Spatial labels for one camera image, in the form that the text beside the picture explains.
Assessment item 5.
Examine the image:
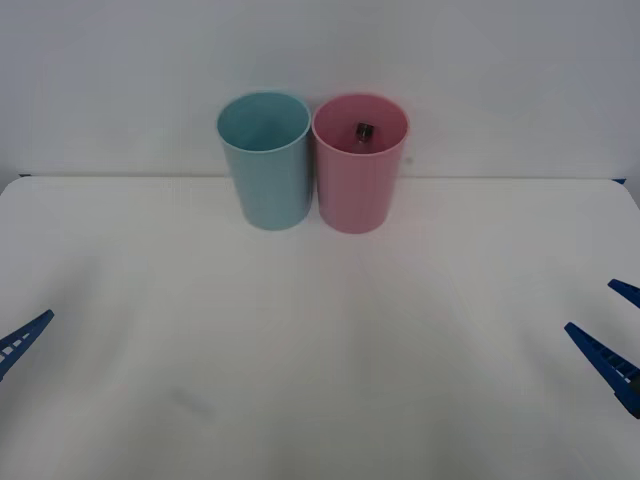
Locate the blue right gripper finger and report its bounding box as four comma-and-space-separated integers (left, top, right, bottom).
563, 321, 640, 420
607, 278, 640, 307

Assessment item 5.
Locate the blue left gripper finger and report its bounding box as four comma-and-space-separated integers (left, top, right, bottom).
0, 309, 56, 384

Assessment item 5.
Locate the dark plastic bottle black cap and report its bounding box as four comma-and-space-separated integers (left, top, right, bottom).
352, 121, 377, 154

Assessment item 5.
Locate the pale blue plastic bin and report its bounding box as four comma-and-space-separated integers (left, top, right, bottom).
216, 90, 312, 232

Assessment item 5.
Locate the pink plastic bin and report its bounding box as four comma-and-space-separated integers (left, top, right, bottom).
310, 92, 410, 235

